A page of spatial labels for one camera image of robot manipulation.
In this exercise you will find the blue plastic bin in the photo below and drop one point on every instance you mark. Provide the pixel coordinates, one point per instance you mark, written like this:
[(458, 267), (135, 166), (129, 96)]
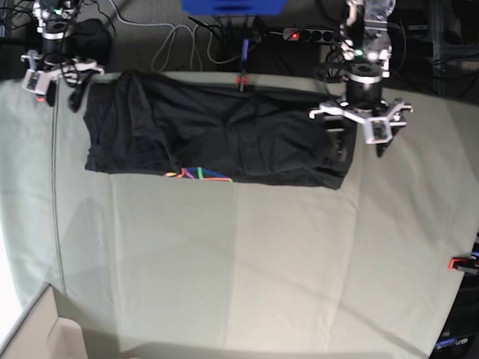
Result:
[(233, 7)]

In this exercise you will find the cardboard box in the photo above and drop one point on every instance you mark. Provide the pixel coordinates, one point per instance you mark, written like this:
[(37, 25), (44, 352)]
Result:
[(40, 332)]

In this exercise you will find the black t-shirt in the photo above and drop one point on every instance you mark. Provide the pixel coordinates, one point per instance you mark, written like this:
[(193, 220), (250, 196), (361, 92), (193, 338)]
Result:
[(150, 124)]

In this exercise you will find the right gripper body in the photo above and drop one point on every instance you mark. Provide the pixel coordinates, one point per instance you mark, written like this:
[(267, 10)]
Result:
[(40, 73)]

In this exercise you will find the red black table clamp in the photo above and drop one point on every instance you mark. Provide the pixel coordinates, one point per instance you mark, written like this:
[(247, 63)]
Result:
[(242, 82)]

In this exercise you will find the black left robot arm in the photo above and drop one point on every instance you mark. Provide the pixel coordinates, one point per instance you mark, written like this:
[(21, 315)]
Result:
[(366, 47)]

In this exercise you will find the green table cloth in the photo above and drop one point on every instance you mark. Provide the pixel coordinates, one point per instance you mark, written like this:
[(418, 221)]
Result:
[(179, 268)]

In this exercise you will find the white power strip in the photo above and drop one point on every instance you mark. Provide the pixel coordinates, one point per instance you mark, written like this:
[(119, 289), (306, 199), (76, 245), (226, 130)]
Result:
[(311, 35)]

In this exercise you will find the red black side clamp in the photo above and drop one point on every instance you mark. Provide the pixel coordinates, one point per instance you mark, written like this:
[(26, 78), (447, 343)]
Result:
[(467, 264)]

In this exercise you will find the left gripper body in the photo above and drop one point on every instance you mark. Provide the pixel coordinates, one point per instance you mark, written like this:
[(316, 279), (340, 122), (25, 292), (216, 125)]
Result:
[(386, 113)]

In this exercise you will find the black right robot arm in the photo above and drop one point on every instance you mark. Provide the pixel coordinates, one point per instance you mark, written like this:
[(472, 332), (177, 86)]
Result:
[(71, 51)]

